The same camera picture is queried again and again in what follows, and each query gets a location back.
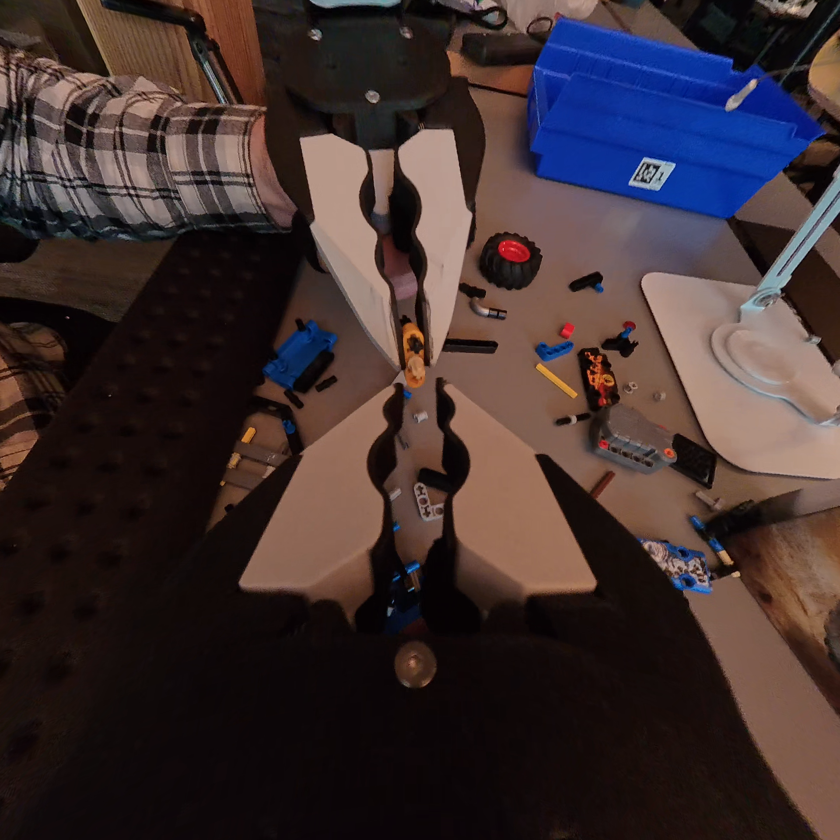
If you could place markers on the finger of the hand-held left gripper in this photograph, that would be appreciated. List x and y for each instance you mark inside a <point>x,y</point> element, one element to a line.
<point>444,223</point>
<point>341,223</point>

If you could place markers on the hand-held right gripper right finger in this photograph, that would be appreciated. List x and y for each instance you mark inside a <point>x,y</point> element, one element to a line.
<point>525,525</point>

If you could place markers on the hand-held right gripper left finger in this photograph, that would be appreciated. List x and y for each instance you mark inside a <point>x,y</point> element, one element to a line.
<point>315,525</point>

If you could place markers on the small blue toy connector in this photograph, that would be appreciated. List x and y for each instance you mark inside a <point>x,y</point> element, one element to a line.
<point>404,591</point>

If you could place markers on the black toy shaft orange collar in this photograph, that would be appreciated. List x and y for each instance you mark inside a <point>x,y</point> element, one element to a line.
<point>414,348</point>

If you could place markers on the grey toy pull-back motor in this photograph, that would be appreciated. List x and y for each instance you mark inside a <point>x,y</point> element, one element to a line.
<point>637,440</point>

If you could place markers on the blue flame sticker panel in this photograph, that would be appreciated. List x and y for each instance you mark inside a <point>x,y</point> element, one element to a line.
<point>676,565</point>

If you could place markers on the grey desk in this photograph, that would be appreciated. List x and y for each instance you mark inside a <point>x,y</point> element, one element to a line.
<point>591,243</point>

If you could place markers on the white desk stand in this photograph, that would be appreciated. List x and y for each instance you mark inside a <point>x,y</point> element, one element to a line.
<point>709,341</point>

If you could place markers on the black wheel red rim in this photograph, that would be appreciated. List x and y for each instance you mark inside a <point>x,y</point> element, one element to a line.
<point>512,260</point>

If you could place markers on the brown toy axle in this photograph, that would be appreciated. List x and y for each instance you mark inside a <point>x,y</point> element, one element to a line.
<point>601,483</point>

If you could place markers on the yellow black toy assembly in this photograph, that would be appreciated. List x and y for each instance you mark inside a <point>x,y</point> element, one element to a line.
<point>263,453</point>

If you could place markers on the black white toy pin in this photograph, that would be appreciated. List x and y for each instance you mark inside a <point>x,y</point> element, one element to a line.
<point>571,419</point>

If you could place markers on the blue toy scoop piece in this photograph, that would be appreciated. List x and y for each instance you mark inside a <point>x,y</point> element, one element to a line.
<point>295,355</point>

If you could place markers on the yellow toy axle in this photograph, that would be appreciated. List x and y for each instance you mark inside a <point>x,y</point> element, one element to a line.
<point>555,381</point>

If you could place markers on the small black toy connector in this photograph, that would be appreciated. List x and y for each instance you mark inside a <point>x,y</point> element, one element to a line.
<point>587,281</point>

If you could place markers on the black panel flame sticker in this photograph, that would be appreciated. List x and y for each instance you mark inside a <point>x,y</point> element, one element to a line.
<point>597,377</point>

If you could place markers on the small blue toy beam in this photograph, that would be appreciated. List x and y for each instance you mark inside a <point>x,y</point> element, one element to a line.
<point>554,351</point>

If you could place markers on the black grille toy panel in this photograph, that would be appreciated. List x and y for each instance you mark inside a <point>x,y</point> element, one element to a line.
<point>693,460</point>

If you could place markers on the black blue toy pin piece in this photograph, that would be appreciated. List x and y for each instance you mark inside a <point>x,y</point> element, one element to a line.
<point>715,541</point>

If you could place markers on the black toy piece red pin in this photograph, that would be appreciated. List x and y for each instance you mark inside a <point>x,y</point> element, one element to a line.
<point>620,341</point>

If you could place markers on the black perforated board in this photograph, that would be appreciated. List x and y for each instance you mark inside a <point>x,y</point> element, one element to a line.
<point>118,433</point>

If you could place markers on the wooden column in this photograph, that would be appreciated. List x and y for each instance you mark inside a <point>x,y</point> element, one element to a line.
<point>158,40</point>

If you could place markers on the blue plastic bin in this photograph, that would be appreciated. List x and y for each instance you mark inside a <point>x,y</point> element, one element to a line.
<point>656,131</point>

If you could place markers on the monster truck toy set box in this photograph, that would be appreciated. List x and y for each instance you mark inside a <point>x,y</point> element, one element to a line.
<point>801,591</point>

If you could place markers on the person's plaid clothed body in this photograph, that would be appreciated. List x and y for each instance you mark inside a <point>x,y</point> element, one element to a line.
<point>20,394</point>

